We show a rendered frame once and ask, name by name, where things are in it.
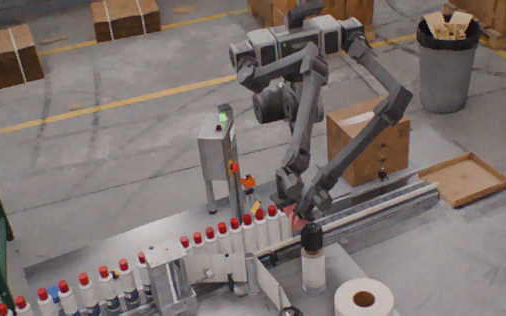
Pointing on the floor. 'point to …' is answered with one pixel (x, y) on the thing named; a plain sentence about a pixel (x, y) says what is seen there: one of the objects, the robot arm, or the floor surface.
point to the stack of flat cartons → (4, 60)
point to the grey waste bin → (445, 78)
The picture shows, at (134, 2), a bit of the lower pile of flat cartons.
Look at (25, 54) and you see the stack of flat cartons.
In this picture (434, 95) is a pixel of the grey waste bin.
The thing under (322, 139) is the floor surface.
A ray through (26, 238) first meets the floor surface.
